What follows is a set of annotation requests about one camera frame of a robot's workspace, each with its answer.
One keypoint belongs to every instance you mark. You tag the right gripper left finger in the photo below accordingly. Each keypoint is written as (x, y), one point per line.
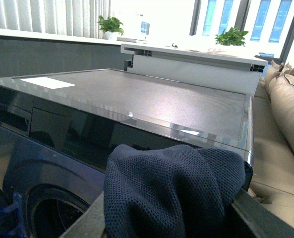
(91, 224)

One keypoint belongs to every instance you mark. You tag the beige leather sofa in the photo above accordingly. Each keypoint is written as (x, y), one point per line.
(273, 157)

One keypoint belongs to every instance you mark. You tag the green potted plant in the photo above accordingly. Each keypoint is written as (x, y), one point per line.
(233, 37)
(111, 27)

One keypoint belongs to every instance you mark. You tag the navy mesh knit garment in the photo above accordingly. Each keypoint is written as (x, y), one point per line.
(177, 192)

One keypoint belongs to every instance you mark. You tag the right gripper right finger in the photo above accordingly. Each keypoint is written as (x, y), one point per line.
(273, 218)

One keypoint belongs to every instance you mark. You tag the grey front-load washing machine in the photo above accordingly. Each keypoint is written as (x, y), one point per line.
(55, 143)

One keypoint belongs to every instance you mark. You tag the white sticker on washer top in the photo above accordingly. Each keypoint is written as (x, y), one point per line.
(48, 82)

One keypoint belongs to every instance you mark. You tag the white counter cabinet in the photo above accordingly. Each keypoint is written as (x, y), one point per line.
(212, 69)

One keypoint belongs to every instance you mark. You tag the beige sofa back cushion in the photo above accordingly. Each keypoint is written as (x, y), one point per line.
(279, 85)

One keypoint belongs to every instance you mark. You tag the blue left robot gripper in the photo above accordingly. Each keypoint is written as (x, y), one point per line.
(12, 217)

